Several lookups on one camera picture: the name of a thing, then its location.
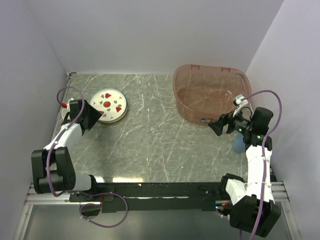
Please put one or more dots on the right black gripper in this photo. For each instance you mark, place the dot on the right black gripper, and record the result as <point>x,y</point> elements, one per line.
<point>217,126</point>

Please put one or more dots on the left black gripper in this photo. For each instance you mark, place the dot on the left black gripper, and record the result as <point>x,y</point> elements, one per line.
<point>95,115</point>

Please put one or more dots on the white watermelon pattern plate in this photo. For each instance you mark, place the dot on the white watermelon pattern plate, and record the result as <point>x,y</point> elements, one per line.
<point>111,103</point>

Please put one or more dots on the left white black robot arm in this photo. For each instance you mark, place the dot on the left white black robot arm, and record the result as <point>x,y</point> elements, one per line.
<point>52,167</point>

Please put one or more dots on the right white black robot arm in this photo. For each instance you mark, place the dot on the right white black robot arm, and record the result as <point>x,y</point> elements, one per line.
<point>253,209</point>

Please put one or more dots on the translucent pink plastic bin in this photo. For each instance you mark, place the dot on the translucent pink plastic bin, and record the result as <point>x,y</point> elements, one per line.
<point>203,93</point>

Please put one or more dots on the cream ceramic bowl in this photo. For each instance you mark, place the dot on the cream ceramic bowl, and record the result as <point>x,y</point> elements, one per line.
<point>64,113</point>

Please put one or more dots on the blue plastic cup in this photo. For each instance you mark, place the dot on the blue plastic cup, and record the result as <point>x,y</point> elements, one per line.
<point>238,145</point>

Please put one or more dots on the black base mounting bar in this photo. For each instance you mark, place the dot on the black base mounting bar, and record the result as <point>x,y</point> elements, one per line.
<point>201,195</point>

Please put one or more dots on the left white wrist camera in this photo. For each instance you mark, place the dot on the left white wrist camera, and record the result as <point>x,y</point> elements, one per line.
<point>66,105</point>

